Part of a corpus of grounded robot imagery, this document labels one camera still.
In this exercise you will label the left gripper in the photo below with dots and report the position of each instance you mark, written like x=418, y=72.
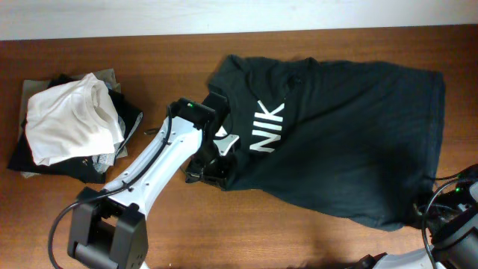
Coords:
x=218, y=176

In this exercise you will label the dark green Nike t-shirt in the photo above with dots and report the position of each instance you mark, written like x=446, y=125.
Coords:
x=354, y=140

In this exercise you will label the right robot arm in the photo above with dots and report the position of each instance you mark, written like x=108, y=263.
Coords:
x=448, y=224

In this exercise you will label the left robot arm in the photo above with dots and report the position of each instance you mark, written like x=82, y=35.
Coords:
x=108, y=228

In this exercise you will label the grey patterned folded garment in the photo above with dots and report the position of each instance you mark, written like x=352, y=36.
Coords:
x=129, y=118

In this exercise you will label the black folded garment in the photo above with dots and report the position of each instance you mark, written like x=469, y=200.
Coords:
x=80, y=168

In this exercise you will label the white folded t-shirt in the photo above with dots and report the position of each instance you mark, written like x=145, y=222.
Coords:
x=76, y=119

